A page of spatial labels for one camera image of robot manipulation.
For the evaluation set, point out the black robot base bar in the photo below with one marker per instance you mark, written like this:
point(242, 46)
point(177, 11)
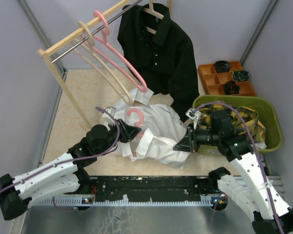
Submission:
point(155, 189)

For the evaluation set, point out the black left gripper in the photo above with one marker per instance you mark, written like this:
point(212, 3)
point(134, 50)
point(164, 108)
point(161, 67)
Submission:
point(127, 131)

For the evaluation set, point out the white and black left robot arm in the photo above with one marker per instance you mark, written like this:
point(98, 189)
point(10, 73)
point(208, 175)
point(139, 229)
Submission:
point(64, 175)

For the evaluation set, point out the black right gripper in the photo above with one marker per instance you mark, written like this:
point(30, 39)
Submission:
point(189, 142)

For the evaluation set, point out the white collared shirt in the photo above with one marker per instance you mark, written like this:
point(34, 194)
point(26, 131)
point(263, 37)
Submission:
point(162, 129)

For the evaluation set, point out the yellow black plaid shirt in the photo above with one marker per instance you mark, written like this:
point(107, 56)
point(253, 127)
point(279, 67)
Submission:
point(250, 116)

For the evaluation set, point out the black garment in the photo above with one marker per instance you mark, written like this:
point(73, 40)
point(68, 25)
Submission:
point(162, 53)

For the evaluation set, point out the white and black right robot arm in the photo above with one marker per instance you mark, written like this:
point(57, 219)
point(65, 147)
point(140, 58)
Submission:
point(267, 210)

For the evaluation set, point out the pink plastic hanger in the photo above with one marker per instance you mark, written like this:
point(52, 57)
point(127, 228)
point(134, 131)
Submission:
point(119, 56)

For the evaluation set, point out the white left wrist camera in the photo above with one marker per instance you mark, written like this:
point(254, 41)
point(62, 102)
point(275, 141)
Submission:
point(108, 116)

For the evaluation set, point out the beige wooden hanger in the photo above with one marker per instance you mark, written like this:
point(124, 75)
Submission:
point(112, 79)

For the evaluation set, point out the wooden clothes rack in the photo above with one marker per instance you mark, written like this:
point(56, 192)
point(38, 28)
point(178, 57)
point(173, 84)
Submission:
point(79, 37)

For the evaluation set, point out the green patterned rolled sock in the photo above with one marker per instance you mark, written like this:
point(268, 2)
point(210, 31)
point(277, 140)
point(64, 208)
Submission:
point(240, 75)

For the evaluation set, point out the green plastic laundry basket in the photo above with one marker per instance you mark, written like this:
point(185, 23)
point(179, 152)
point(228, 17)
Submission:
point(266, 112)

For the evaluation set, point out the dark rolled sock middle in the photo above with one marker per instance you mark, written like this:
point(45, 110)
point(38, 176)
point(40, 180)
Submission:
point(231, 88)

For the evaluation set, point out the dark rolled sock top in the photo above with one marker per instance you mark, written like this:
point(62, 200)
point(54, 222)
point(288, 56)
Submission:
point(222, 66)

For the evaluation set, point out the orange compartment tray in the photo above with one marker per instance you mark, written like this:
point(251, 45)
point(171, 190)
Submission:
point(213, 82)

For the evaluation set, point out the dark rolled sock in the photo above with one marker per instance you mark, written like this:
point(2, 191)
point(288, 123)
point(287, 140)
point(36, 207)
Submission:
point(231, 88)
point(222, 66)

